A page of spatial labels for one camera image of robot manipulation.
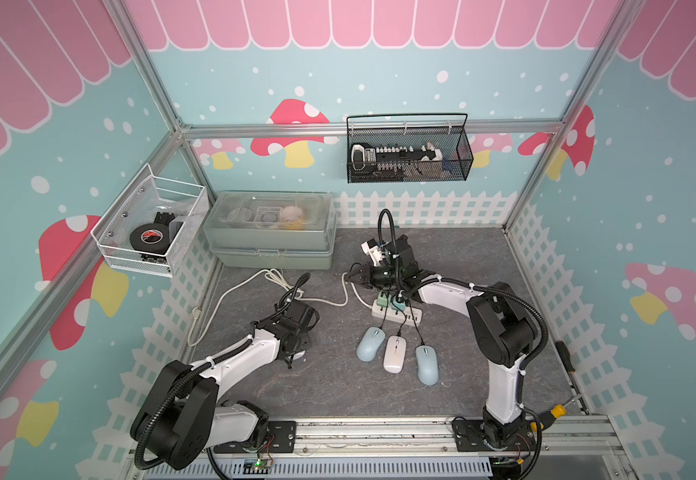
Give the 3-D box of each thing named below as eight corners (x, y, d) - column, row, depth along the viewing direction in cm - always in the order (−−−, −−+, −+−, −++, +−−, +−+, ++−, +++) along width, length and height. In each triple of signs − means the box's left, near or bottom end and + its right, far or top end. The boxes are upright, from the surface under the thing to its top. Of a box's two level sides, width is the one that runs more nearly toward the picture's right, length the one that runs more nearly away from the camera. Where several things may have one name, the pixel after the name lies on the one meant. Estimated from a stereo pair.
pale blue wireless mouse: (418, 385, 84) (420, 382, 82) (414, 348, 91) (415, 344, 89) (440, 385, 84) (442, 382, 82) (434, 348, 91) (435, 344, 89)
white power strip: (369, 317, 97) (370, 311, 94) (372, 305, 100) (372, 299, 97) (419, 328, 95) (421, 322, 92) (420, 315, 98) (422, 309, 94)
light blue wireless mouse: (353, 356, 89) (353, 352, 87) (371, 326, 95) (371, 322, 93) (370, 366, 87) (370, 363, 85) (387, 335, 93) (388, 331, 91)
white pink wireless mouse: (382, 372, 86) (382, 370, 85) (385, 336, 93) (385, 333, 92) (404, 375, 86) (405, 373, 84) (406, 339, 93) (407, 336, 91)
